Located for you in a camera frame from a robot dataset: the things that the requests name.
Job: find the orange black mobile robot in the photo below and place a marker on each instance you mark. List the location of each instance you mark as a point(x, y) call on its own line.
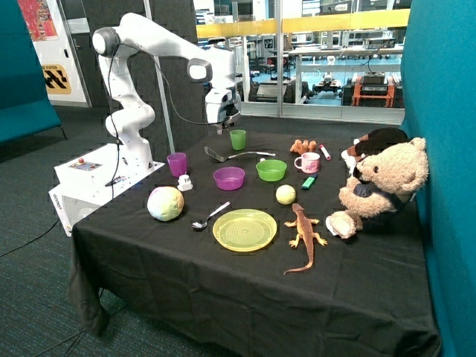
point(374, 89)

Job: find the purple plastic cup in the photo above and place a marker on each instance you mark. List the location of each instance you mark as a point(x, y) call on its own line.
point(177, 163)

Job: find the green plastic bowl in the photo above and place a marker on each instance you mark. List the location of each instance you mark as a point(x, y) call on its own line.
point(271, 170)

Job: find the yellow plastic plate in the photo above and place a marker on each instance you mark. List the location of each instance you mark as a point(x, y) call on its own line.
point(244, 230)

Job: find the green highlighter pen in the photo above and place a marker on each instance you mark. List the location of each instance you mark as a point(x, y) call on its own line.
point(306, 185)

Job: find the teal sofa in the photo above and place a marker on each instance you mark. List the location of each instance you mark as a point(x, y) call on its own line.
point(25, 107)

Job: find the brown white plush dog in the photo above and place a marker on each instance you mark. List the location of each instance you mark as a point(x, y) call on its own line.
point(372, 143)

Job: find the white power adapter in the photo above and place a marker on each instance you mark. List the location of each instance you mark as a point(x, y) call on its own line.
point(184, 183)

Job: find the pink printed mug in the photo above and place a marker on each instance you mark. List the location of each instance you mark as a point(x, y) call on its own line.
point(308, 162)

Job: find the black tablecloth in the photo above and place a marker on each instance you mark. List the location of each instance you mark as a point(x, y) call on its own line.
point(366, 296)

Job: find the metal spoon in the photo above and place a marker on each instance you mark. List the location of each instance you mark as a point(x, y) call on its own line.
point(202, 224)

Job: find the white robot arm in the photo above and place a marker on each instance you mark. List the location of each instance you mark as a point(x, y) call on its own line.
point(135, 33)

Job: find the orange toy lizard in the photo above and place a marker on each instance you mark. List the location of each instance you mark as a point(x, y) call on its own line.
point(305, 233)

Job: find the yellow black sign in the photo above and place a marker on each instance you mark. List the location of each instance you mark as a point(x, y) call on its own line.
point(56, 79)

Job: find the green plastic cup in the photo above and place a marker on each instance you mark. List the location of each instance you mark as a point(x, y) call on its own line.
point(238, 139)

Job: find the teal partition wall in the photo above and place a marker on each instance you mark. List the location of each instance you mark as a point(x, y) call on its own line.
point(438, 72)

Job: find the white robot control box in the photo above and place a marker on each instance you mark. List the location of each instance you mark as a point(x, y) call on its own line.
point(93, 179)

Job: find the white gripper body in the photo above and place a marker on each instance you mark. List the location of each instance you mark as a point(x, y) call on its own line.
point(223, 106)

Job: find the purple plastic bowl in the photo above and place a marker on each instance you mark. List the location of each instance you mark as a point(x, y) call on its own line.
point(229, 178)

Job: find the red wall poster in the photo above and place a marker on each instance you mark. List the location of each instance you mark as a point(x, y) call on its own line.
point(37, 16)

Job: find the beige teddy bear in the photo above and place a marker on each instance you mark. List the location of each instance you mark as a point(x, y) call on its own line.
point(380, 187)

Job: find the yellow tennis ball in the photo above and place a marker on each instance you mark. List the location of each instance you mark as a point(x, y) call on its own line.
point(285, 194)

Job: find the red white marker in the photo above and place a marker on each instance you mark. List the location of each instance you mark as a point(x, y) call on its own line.
point(325, 152)

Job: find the pastel plush ball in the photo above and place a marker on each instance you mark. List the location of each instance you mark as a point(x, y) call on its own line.
point(165, 203)

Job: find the orange toy figure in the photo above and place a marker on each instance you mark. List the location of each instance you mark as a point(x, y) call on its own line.
point(301, 147)

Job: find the white lab workbench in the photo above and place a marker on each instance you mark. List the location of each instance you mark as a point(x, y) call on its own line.
point(321, 74)

